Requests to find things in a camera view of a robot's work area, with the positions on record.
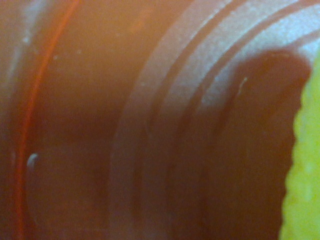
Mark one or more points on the orange plate left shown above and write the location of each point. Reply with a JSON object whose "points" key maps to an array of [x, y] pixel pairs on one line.
{"points": [[149, 119]]}

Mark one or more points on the yellow corn cob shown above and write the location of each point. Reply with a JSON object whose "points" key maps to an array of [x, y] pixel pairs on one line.
{"points": [[301, 204]]}

